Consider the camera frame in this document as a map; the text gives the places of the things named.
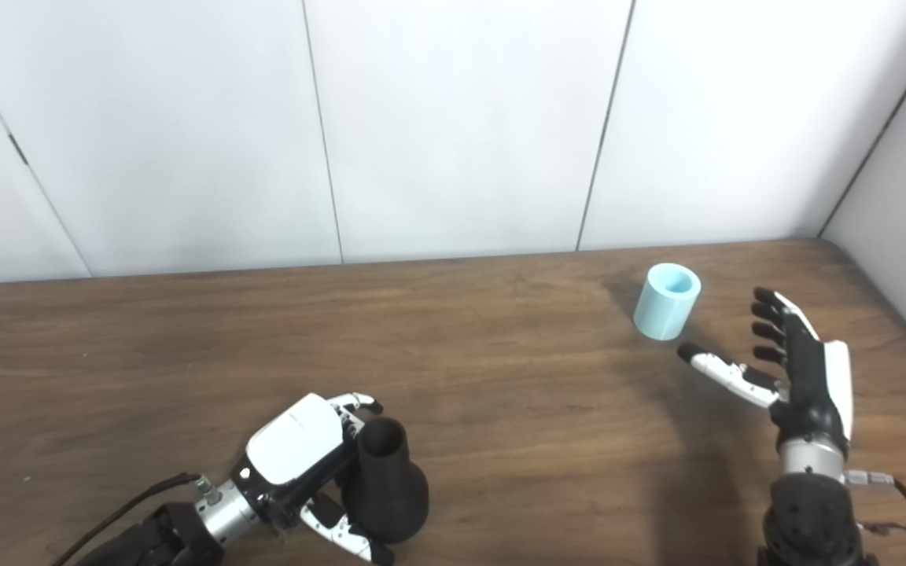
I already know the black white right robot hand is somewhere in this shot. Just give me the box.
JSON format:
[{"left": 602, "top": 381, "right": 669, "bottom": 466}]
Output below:
[{"left": 677, "top": 287, "right": 855, "bottom": 457}]

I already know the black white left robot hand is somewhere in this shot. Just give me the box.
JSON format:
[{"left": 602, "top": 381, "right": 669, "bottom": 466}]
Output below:
[{"left": 233, "top": 392, "right": 395, "bottom": 566}]

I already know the black funnel-shaped nozzle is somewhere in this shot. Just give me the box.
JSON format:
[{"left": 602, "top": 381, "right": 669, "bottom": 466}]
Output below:
[{"left": 343, "top": 417, "right": 430, "bottom": 545}]

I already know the light-blue short hose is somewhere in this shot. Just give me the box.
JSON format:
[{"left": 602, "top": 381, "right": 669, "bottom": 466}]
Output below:
[{"left": 632, "top": 263, "right": 702, "bottom": 341}]

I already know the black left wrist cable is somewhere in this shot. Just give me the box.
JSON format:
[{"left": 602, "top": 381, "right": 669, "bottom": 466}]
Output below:
[{"left": 52, "top": 472, "right": 214, "bottom": 566}]

